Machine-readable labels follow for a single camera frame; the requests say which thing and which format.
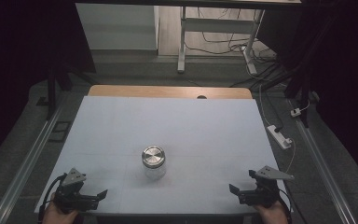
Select white desk frame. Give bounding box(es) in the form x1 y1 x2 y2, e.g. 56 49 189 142
176 6 266 76

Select clear glass jar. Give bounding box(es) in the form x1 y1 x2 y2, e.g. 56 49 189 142
142 145 168 181

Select black floor cable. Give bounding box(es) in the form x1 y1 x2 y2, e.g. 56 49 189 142
228 60 293 90

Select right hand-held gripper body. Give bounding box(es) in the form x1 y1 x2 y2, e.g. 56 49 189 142
239 165 295 209

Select dark curtain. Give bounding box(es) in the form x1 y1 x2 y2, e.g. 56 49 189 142
0 0 97 172
257 0 358 189

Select white table cover sheet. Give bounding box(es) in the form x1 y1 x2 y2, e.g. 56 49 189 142
34 95 294 216

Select white power strip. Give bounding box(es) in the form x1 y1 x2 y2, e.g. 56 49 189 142
267 124 294 150

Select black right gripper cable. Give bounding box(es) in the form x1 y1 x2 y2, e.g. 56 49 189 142
276 187 294 224

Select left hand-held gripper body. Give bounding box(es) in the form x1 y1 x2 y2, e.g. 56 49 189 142
54 167 101 215

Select thin white cable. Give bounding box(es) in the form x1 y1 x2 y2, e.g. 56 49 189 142
283 138 296 175

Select person's right hand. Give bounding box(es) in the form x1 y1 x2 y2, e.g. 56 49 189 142
254 200 291 224

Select metal floor rail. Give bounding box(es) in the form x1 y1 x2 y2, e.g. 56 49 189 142
287 99 357 224
0 102 63 224

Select black hanging cables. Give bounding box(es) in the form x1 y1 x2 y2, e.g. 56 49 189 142
185 7 264 56

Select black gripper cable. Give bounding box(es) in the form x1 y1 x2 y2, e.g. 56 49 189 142
36 173 68 224
276 187 294 224

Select round silver metal lid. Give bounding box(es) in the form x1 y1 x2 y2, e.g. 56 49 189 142
141 145 166 169

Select black metal stand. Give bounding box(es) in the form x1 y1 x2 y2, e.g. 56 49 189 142
251 15 339 129
46 60 91 121

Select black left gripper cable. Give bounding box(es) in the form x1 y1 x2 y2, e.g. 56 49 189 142
36 173 68 224

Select black rectangular floor frame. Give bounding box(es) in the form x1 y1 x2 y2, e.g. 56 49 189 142
48 120 73 144

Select person's left hand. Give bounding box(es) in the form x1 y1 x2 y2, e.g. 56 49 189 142
41 192 79 224

